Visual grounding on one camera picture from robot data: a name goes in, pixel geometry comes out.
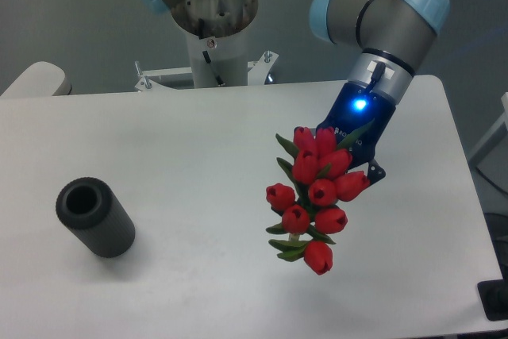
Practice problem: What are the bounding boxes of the white furniture at right edge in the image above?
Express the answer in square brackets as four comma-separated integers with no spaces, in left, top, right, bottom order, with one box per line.
[466,93,507,198]

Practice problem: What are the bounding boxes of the black wrist cable connector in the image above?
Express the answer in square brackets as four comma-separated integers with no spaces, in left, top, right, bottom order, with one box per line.
[365,62,386,94]

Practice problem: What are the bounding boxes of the black device at table edge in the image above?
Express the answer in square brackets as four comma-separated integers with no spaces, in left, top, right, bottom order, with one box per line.
[477,279,507,322]

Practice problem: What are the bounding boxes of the white metal base frame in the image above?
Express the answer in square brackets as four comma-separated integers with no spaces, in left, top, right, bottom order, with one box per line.
[134,50,279,92]

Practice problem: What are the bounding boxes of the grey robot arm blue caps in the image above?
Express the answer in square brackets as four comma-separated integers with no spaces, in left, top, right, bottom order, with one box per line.
[142,0,450,183]

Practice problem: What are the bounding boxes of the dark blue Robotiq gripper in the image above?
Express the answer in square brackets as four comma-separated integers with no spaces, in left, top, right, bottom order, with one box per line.
[317,82,396,186]

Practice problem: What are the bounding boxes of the black ribbed cylindrical vase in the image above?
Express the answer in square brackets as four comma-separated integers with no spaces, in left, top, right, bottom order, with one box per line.
[56,177,136,258]

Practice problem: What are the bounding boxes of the red tulip bouquet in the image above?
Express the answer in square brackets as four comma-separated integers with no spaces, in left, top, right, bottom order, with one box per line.
[266,124,372,275]

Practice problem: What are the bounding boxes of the white chair armrest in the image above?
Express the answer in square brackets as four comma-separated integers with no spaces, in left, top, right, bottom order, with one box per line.
[1,61,72,99]

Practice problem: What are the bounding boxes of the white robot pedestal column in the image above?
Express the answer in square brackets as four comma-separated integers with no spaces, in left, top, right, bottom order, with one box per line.
[184,32,248,89]

